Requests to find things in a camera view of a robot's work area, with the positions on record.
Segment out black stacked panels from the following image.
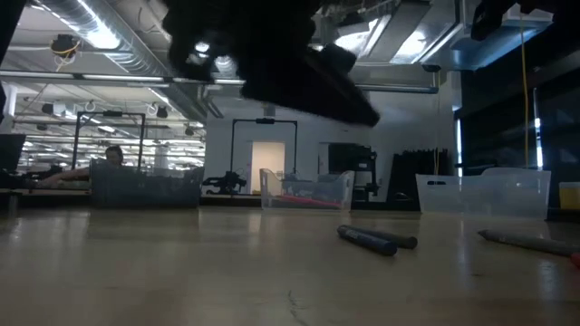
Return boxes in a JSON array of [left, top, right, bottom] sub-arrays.
[[388, 148, 450, 210]]

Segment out silver metal crossbar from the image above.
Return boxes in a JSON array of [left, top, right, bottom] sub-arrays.
[[0, 70, 440, 95]]

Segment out dark grey pen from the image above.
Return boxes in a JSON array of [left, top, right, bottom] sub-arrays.
[[336, 224, 400, 257]]

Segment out light grey crayon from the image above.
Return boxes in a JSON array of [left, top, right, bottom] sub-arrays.
[[477, 228, 580, 259]]

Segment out black cabinet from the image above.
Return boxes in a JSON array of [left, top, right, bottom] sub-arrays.
[[328, 142, 378, 205]]

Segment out clear plastic bin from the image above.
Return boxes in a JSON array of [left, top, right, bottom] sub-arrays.
[[259, 168, 356, 212]]

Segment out pink pencil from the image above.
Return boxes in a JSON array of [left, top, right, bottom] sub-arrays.
[[270, 194, 318, 205]]

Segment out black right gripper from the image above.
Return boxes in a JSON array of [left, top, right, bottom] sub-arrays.
[[470, 0, 580, 41]]

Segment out black aluminium table frame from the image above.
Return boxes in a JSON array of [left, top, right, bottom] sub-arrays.
[[198, 197, 422, 212]]

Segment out yellow box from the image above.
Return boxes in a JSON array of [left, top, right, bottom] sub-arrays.
[[557, 181, 580, 211]]

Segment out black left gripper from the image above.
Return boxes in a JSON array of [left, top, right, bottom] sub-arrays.
[[235, 0, 380, 128]]

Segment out black gantry frame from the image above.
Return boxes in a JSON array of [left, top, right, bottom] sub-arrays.
[[229, 118, 299, 176], [72, 111, 147, 176]]

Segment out frosted white plastic bin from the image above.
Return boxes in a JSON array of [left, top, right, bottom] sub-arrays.
[[415, 168, 552, 219]]

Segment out black yellow cable reel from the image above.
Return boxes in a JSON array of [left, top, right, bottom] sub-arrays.
[[49, 33, 82, 60]]

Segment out smoky dark grey plastic bin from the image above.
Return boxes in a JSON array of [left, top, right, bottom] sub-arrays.
[[89, 158, 204, 210]]

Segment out neighbouring wooden table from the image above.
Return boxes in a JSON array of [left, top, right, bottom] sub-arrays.
[[0, 187, 92, 197]]

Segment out red pencil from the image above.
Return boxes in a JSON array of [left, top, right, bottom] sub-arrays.
[[280, 197, 344, 210]]

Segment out silver rectangular duct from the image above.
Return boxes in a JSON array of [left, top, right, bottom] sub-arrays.
[[316, 0, 468, 64]]

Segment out black monitor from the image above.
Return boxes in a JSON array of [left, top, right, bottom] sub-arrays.
[[0, 133, 27, 174]]

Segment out silver spiral ventilation duct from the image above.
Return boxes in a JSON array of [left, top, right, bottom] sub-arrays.
[[26, 0, 214, 121]]

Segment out person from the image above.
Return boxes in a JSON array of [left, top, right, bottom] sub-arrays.
[[34, 144, 126, 187]]

